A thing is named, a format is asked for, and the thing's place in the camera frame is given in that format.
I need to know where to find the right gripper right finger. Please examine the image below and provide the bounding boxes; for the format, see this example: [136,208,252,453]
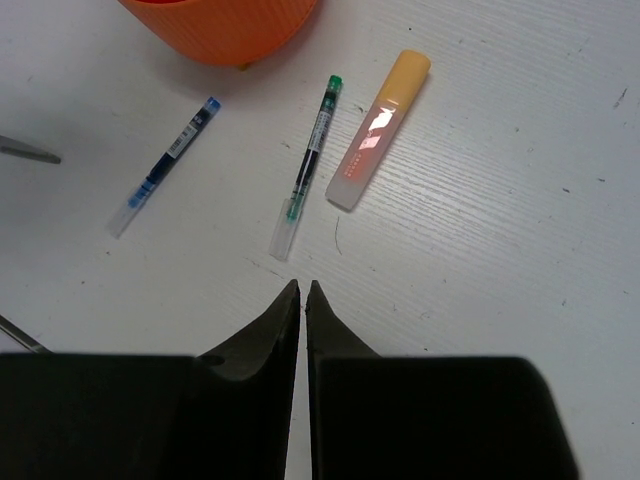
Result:
[306,282,579,479]

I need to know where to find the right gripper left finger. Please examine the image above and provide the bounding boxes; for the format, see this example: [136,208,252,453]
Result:
[1,281,300,479]

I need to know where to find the green gel pen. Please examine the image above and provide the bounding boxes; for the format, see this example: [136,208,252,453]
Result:
[269,75,343,261]

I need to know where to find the blue gel pen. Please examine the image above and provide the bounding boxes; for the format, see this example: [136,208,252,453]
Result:
[108,97,221,238]

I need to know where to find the orange round compartment container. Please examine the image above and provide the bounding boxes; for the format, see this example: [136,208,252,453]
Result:
[121,0,318,67]

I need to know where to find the black-handled scissors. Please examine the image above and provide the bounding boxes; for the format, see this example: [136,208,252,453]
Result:
[0,136,61,165]

